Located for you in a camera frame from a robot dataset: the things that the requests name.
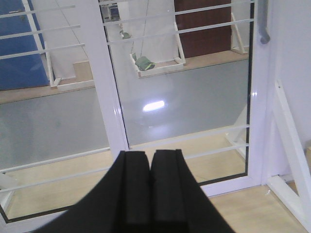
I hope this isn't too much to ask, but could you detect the white framed sliding glass door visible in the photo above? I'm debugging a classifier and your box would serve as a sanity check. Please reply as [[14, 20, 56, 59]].
[[80, 0, 277, 198]]

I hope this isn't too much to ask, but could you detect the blue wall panel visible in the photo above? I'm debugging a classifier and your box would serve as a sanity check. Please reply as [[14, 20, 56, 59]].
[[0, 0, 50, 91]]

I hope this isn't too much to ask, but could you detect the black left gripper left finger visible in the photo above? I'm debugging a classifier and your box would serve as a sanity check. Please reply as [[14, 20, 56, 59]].
[[36, 151, 150, 233]]

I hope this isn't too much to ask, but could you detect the brown wooden panel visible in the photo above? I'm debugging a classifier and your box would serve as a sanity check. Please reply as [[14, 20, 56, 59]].
[[173, 0, 232, 59]]

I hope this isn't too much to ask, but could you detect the thin support wire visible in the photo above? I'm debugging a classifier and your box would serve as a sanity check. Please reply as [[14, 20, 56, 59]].
[[131, 0, 150, 55]]

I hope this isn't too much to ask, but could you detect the green sandbag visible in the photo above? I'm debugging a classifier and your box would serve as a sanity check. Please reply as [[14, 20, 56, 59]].
[[135, 56, 156, 71], [120, 31, 132, 39]]

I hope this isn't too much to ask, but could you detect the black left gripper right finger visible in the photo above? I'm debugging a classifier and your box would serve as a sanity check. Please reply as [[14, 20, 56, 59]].
[[151, 150, 233, 233]]

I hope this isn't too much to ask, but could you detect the grey door handle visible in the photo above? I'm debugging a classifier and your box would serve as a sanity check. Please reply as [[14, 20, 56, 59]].
[[258, 0, 270, 44]]

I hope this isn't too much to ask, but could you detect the white wooden base frame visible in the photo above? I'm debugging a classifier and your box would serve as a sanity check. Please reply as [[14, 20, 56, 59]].
[[45, 52, 95, 92], [129, 35, 186, 78], [230, 12, 248, 55]]

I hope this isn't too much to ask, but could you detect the white fixed glass door panel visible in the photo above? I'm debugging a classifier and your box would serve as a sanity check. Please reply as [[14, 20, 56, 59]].
[[0, 0, 114, 233]]

